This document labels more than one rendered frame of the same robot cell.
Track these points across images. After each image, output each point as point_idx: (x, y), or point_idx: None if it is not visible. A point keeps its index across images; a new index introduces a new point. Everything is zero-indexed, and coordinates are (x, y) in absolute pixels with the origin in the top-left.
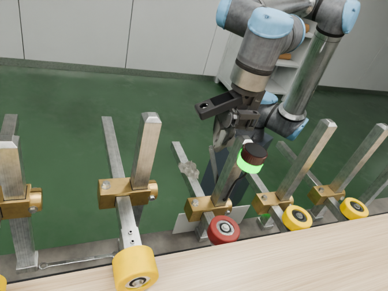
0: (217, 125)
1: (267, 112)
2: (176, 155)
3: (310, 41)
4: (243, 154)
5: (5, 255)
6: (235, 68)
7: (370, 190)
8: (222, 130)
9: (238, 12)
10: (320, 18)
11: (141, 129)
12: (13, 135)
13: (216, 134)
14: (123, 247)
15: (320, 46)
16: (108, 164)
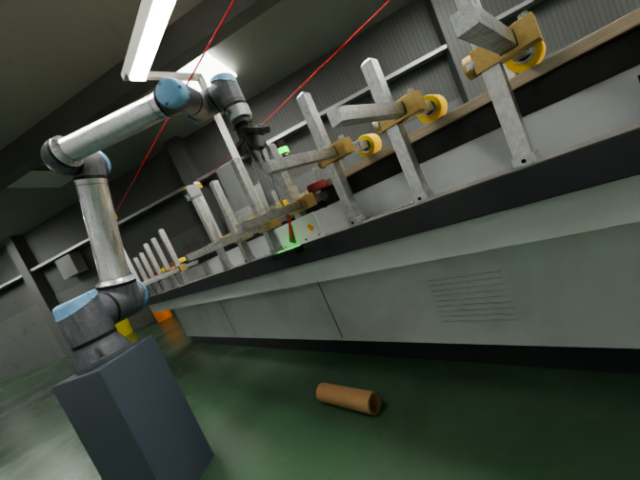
0: (256, 152)
1: (108, 298)
2: (257, 217)
3: (88, 193)
4: (283, 142)
5: (437, 197)
6: (243, 105)
7: (220, 249)
8: (262, 150)
9: (190, 88)
10: (89, 164)
11: (310, 99)
12: (363, 62)
13: (261, 158)
14: (365, 139)
15: (105, 190)
16: (320, 157)
